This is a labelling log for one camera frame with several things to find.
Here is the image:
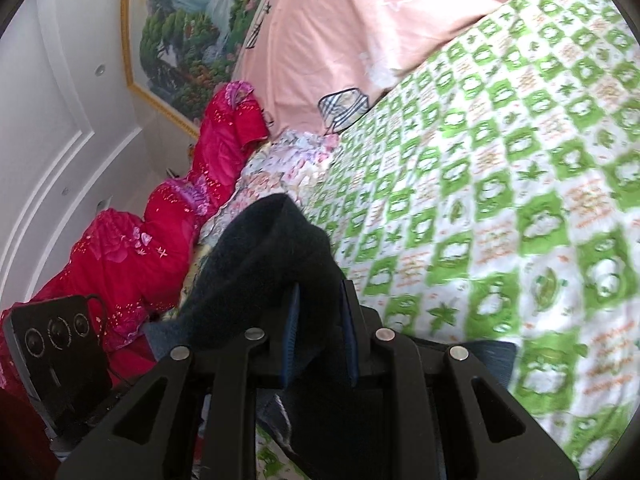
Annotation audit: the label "framed landscape wall painting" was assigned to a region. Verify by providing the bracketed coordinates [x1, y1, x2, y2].
[121, 0, 296, 142]

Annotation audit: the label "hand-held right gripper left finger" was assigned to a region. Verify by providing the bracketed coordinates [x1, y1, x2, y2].
[55, 282, 302, 480]

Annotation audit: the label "pale floral blanket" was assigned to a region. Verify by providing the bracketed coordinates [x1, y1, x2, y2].
[180, 130, 341, 311]

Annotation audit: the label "black pants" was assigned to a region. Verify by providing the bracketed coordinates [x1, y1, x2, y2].
[142, 194, 518, 480]

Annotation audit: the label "pink quilt with plaid hearts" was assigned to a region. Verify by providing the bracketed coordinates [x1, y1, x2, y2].
[235, 0, 566, 133]

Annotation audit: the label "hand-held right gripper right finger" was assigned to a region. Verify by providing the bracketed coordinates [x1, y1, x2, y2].
[341, 279, 581, 480]

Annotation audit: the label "green checkered bed sheet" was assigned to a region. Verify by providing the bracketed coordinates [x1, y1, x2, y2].
[255, 0, 640, 480]

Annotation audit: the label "red floral quilt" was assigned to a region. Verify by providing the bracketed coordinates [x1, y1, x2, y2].
[0, 80, 271, 396]

